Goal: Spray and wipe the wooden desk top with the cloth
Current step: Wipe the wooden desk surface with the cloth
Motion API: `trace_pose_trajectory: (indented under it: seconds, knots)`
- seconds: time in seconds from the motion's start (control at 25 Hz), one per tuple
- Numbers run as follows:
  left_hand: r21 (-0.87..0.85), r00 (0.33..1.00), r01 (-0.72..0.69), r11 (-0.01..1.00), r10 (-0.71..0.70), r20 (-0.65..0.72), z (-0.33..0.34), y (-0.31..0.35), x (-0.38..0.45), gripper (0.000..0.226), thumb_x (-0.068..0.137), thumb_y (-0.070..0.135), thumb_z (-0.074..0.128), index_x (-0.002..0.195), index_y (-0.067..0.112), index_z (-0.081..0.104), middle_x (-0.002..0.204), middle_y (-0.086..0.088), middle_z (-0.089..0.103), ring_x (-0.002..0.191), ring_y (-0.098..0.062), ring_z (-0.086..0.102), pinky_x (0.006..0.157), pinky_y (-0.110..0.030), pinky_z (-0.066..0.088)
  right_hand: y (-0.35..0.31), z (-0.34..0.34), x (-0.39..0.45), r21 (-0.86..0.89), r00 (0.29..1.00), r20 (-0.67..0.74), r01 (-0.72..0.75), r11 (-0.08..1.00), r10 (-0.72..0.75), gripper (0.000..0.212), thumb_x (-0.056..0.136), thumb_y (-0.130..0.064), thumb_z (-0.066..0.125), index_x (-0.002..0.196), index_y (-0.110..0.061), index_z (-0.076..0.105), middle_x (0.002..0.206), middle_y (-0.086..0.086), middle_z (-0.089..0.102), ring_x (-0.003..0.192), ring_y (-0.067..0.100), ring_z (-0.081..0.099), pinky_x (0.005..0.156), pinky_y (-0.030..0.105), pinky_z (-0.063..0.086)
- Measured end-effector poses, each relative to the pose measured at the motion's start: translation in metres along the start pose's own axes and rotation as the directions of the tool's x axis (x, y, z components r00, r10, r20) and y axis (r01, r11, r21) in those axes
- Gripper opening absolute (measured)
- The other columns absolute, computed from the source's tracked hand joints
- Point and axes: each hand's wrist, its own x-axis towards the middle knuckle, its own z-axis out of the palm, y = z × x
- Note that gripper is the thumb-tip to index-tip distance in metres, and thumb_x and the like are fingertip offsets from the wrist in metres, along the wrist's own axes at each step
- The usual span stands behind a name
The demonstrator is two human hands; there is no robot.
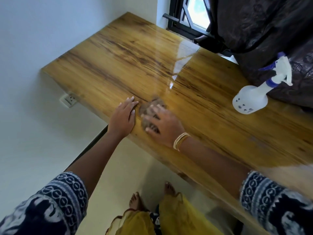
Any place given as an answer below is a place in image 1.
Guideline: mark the white spray bottle blue trigger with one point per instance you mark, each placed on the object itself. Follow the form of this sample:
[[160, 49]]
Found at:
[[249, 100]]

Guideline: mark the wooden table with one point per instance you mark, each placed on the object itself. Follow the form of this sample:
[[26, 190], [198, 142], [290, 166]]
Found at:
[[207, 119]]

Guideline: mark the person's right foot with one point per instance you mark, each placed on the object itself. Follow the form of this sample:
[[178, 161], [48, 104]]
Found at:
[[169, 189]]

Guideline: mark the black framed window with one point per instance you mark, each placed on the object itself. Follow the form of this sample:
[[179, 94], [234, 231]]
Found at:
[[177, 19]]

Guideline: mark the person's left forearm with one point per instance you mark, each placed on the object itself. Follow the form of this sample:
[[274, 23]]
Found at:
[[95, 161]]

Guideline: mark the person's foot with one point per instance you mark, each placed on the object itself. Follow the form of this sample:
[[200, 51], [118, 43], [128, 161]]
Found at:
[[169, 189], [135, 201]]

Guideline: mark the brown striped cleaning cloth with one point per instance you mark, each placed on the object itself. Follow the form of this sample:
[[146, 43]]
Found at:
[[146, 110]]

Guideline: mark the yellow garment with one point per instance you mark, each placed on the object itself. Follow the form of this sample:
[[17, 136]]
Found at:
[[178, 217]]

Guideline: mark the person's right hand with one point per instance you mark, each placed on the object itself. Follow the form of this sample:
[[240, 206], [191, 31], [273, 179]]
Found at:
[[166, 129]]

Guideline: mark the person's left foot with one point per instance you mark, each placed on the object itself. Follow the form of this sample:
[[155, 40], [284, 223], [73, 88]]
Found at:
[[135, 201]]

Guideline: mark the gold bangles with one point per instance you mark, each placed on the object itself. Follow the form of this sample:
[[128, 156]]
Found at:
[[181, 141]]

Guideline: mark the white wall socket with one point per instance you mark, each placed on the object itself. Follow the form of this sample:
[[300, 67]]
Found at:
[[69, 100]]

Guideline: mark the person's right forearm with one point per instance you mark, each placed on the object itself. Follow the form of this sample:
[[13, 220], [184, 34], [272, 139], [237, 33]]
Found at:
[[212, 163]]

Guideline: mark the brown leaf-patterned curtain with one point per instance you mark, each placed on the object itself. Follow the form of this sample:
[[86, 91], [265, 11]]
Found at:
[[256, 26]]

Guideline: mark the person's left hand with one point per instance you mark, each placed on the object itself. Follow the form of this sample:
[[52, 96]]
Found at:
[[121, 121]]

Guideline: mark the blue white patterned top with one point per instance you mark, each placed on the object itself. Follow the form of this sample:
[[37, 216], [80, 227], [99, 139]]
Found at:
[[49, 208]]

